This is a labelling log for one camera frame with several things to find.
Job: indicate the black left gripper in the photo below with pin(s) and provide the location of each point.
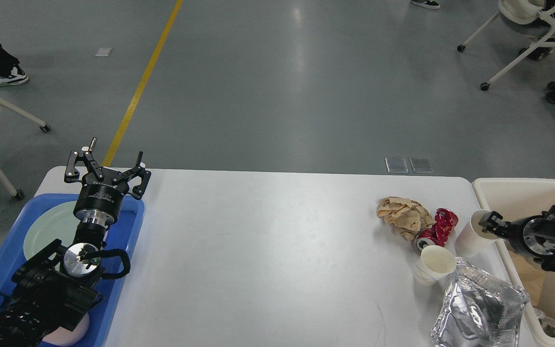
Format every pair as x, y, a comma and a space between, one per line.
101, 195

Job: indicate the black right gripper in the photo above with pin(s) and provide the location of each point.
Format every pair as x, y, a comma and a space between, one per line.
524, 235

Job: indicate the white paper cup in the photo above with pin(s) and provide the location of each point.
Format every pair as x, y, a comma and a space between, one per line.
433, 265
472, 238

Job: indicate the mint green plate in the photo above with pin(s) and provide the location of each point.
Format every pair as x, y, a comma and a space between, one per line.
59, 222

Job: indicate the red wrapper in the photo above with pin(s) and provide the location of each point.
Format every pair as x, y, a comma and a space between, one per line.
438, 233

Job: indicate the brown paper bag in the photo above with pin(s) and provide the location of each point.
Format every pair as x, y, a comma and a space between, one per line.
531, 276

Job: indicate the brown paper ball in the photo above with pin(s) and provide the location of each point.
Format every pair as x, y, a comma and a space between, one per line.
408, 217

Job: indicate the pink HOME mug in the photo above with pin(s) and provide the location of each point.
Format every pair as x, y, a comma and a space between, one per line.
62, 337

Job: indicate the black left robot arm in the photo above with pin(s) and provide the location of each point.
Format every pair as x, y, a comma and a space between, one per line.
56, 287

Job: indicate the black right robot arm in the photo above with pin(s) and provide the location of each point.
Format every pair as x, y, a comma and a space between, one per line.
548, 228

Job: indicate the crumpled aluminium foil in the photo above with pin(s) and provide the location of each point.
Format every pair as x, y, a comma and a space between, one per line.
478, 310

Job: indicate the beige plastic bin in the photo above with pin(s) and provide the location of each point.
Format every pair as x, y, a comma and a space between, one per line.
516, 198

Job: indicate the floor outlet plate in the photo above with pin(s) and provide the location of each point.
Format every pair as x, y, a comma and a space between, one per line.
396, 165
421, 164

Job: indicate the white office chair right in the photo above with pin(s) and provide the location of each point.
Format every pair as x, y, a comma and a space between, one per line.
528, 18

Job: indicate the person in jeans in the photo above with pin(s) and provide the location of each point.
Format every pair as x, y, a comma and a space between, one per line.
428, 4

